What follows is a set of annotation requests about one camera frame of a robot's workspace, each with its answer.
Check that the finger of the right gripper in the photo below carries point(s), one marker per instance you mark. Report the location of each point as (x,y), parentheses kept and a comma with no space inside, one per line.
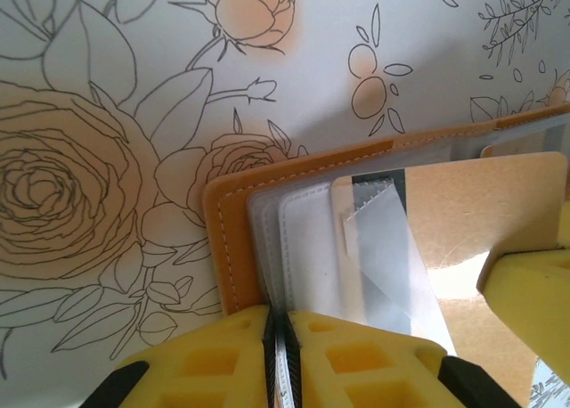
(530,283)

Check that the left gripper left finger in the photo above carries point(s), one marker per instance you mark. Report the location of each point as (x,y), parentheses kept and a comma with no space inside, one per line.
(200,363)

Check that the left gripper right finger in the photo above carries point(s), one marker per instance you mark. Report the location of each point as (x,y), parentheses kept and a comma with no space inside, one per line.
(369,368)

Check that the tan kraft card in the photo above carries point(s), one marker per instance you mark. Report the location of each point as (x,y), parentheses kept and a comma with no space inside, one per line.
(467,203)

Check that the orange leather card holder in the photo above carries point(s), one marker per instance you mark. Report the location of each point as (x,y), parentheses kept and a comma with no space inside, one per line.
(231,247)

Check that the floral table cover sheet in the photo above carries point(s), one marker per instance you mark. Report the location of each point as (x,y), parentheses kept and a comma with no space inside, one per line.
(133,114)

